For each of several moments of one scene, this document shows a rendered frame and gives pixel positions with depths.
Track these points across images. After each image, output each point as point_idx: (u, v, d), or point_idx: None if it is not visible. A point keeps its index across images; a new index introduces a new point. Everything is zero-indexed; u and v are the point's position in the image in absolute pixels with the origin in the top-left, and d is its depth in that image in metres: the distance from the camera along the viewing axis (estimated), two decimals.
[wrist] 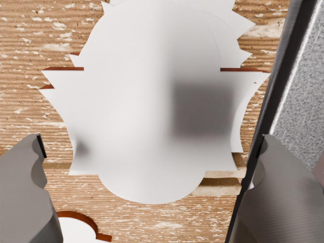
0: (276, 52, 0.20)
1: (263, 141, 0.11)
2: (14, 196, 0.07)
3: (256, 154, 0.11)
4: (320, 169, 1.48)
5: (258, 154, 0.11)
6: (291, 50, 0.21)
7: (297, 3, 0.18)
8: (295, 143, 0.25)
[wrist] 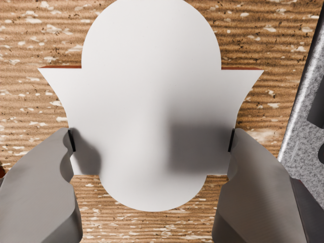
0: None
1: (233, 135, 0.11)
2: (42, 187, 0.07)
3: (228, 148, 0.12)
4: None
5: (230, 147, 0.12)
6: None
7: None
8: None
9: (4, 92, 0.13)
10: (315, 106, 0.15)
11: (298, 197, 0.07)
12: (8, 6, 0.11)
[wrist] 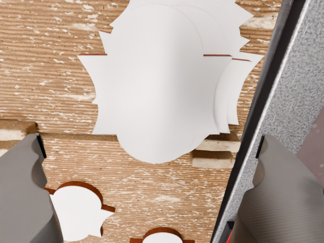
0: (270, 43, 0.23)
1: (263, 141, 0.11)
2: (14, 196, 0.07)
3: (256, 154, 0.11)
4: None
5: (258, 154, 0.11)
6: (283, 43, 0.25)
7: (289, 1, 0.21)
8: (283, 127, 0.29)
9: (113, 242, 0.38)
10: (219, 241, 0.41)
11: None
12: (121, 227, 0.36)
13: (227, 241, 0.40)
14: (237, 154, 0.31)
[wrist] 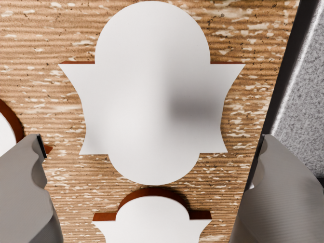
0: None
1: (263, 141, 0.11)
2: (14, 196, 0.07)
3: (256, 154, 0.11)
4: None
5: (258, 154, 0.11)
6: None
7: None
8: None
9: (66, 223, 0.22)
10: None
11: None
12: (74, 191, 0.20)
13: None
14: (296, 11, 0.15)
